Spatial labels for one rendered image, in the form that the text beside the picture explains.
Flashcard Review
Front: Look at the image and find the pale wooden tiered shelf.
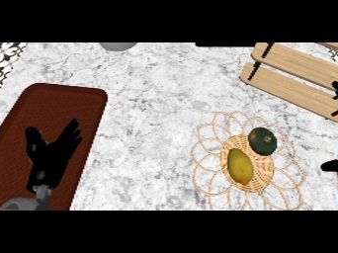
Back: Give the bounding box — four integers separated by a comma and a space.
239, 42, 338, 124

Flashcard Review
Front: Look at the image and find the dark red rectangular tray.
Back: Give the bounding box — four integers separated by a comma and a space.
0, 82, 109, 211

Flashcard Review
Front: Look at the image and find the grey round bowl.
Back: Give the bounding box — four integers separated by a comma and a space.
97, 42, 138, 52

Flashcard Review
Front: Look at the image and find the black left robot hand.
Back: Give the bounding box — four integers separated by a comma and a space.
23, 118, 84, 195

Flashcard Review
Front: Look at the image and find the dark green avocado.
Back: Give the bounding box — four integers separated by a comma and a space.
246, 126, 280, 157

